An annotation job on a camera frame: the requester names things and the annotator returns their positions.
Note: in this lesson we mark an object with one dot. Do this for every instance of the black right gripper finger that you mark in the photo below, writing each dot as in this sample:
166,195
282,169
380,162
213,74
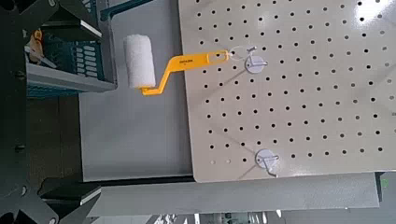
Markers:
67,26
67,196

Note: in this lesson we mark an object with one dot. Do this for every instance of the teal plastic crate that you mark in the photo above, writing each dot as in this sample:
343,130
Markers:
77,62

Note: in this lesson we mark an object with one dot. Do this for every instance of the grey scissors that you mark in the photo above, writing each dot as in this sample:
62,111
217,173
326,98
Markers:
40,57

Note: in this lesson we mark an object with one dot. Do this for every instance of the white back panel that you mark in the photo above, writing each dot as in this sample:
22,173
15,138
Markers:
134,130

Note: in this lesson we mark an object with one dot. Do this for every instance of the white side panel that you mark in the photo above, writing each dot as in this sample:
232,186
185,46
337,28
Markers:
236,194

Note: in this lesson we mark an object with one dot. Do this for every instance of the white hanging loop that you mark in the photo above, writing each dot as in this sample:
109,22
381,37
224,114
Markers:
238,53

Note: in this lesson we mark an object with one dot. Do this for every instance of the white pegboard hook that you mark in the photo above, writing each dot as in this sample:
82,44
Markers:
265,158
254,64

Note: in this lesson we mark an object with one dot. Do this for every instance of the beige metal pegboard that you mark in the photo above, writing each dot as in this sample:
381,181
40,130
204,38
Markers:
280,93

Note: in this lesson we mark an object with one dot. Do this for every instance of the small green object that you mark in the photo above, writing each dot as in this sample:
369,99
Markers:
385,183

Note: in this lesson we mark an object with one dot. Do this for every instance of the black frame post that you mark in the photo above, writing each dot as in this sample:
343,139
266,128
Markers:
140,181

